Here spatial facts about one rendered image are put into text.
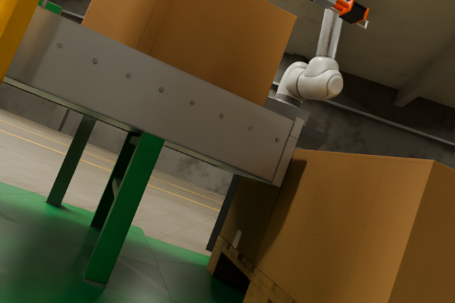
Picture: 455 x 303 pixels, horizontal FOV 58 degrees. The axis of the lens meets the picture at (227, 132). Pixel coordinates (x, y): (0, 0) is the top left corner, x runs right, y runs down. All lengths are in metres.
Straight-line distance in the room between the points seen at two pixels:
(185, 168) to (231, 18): 9.19
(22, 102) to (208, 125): 11.35
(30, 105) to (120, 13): 10.98
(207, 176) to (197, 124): 9.22
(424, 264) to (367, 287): 0.12
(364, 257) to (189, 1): 0.88
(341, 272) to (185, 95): 0.58
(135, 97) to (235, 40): 0.40
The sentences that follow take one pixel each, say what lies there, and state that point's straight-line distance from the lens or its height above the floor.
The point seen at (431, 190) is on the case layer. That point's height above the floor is 0.49.
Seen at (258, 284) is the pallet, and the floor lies 0.11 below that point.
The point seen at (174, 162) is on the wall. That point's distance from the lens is 10.50.
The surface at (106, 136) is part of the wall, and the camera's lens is 11.12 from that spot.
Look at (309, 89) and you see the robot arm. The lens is 2.15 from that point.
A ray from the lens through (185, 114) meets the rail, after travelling 1.11.
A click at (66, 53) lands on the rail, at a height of 0.51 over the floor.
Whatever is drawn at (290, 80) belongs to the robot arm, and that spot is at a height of 0.99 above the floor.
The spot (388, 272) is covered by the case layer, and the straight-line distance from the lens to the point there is 0.89.
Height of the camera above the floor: 0.36
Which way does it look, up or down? 6 degrees up
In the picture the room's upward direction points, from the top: 21 degrees clockwise
